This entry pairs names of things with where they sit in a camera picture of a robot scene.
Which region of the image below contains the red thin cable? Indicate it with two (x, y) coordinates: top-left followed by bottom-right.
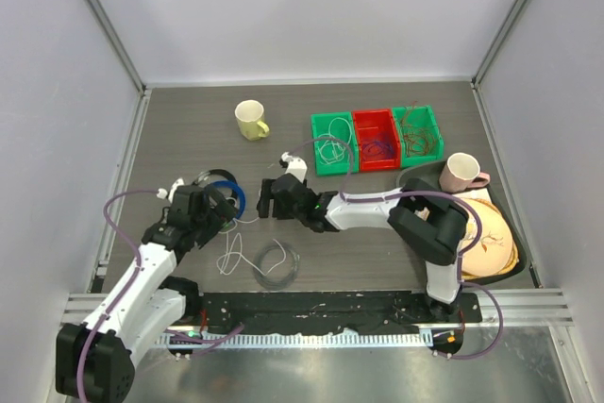
(398, 100), (443, 159)

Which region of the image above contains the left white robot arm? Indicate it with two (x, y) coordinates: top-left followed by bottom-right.
(55, 180), (238, 402)

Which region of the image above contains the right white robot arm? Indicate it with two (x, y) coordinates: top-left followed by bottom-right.
(257, 174), (482, 323)

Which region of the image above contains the left green plastic bin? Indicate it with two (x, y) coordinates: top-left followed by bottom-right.
(310, 111), (359, 176)

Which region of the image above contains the green plastic bin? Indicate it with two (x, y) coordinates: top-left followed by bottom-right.
(391, 105), (445, 168)
(310, 111), (359, 176)

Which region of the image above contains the yellow ceramic mug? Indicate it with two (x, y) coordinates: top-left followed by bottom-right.
(234, 100), (270, 141)

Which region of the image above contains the red plastic bin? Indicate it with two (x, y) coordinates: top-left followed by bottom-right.
(352, 109), (401, 173)

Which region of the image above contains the dark grey tray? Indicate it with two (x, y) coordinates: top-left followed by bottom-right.
(395, 160), (529, 285)

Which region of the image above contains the right green plastic bin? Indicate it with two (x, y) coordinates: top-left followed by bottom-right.
(391, 105), (445, 168)

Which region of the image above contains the pink ceramic mug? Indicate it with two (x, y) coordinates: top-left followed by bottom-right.
(439, 152), (491, 193)

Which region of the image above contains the white square plate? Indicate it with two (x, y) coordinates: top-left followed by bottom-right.
(456, 187), (492, 203)

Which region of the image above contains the bird pattern plate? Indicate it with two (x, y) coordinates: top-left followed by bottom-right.
(461, 198), (519, 279)

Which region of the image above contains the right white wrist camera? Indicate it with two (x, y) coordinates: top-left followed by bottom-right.
(279, 152), (308, 183)

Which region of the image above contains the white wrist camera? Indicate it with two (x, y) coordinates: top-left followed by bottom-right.
(279, 152), (308, 183)
(156, 177), (185, 204)

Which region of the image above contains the blue coiled cable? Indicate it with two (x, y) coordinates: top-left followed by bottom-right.
(207, 178), (248, 225)

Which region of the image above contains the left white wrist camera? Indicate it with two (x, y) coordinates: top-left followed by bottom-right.
(156, 177), (185, 204)

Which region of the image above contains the black coiled cable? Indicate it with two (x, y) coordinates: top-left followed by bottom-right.
(193, 167), (237, 187)

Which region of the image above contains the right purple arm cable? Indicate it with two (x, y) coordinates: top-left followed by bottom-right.
(287, 137), (504, 361)

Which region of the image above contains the grey coiled cable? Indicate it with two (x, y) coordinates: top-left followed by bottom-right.
(252, 242), (302, 289)

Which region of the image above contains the white slotted cable duct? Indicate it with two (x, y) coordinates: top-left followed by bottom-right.
(155, 330), (433, 348)

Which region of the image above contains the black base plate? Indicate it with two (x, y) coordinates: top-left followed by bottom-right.
(201, 291), (482, 336)

